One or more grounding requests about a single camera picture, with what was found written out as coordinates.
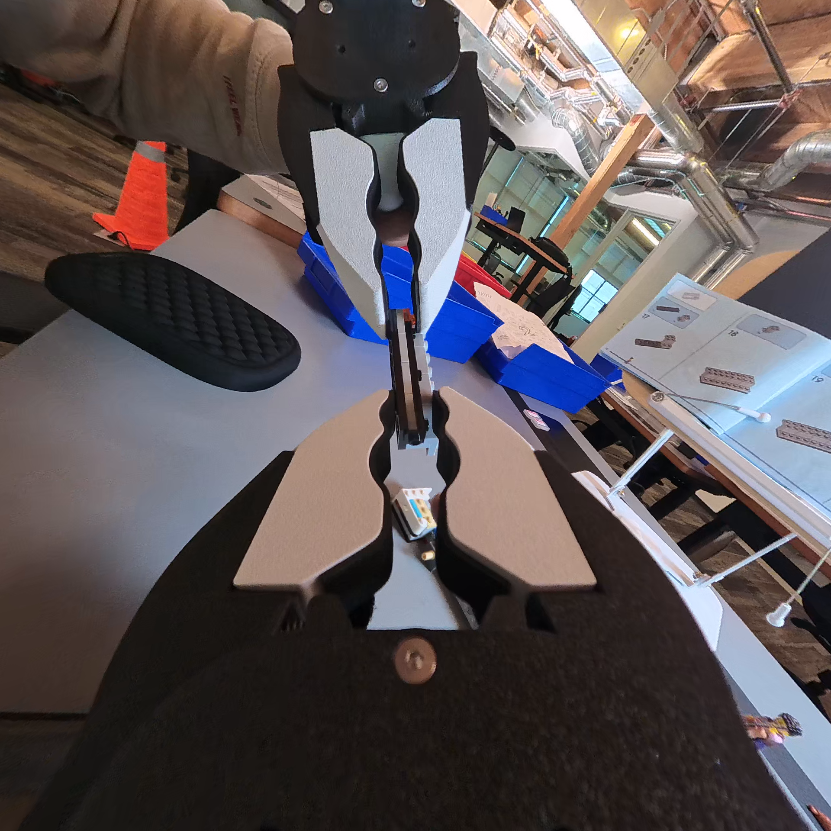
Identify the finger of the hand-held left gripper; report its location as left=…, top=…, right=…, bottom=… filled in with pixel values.
left=309, top=126, right=392, bottom=343
left=401, top=116, right=475, bottom=335

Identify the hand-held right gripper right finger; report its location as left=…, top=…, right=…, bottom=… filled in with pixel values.
left=432, top=386, right=598, bottom=596

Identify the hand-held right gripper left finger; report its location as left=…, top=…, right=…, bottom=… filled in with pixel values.
left=232, top=388, right=396, bottom=602

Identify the grey lego chassis assembly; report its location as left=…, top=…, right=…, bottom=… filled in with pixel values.
left=387, top=454, right=449, bottom=569

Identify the blue plastic bin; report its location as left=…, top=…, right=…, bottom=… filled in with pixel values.
left=297, top=230, right=505, bottom=364
left=476, top=312, right=625, bottom=414

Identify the grey black lego block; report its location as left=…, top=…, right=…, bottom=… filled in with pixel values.
left=387, top=308, right=439, bottom=457

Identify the white-tipped page holder wire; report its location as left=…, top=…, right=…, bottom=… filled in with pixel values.
left=652, top=390, right=773, bottom=424
left=766, top=545, right=831, bottom=628

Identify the person's left forearm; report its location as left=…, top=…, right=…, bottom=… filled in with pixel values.
left=0, top=0, right=297, bottom=177

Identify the lego instruction booklet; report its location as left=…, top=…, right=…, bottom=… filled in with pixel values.
left=600, top=273, right=831, bottom=520

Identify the purple lego minifigure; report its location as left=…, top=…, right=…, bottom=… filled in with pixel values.
left=740, top=712, right=804, bottom=752

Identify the red plastic bin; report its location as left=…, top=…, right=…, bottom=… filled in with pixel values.
left=454, top=252, right=515, bottom=301

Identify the black office chair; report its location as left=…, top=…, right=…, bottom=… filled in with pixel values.
left=529, top=237, right=577, bottom=325

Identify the crumpled white paper bag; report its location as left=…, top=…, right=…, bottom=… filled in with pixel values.
left=473, top=282, right=575, bottom=364

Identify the paned window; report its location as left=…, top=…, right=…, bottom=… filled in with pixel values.
left=573, top=269, right=614, bottom=320

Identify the black textured armrest pad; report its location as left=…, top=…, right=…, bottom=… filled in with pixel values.
left=44, top=252, right=303, bottom=392

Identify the orange traffic cone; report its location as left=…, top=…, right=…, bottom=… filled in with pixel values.
left=93, top=141, right=174, bottom=253

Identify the white book stand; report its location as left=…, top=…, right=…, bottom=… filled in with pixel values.
left=571, top=373, right=831, bottom=653

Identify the wooden post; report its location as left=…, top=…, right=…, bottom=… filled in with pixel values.
left=545, top=113, right=657, bottom=261

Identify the metal ventilation duct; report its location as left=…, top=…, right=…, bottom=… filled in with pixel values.
left=552, top=104, right=831, bottom=257

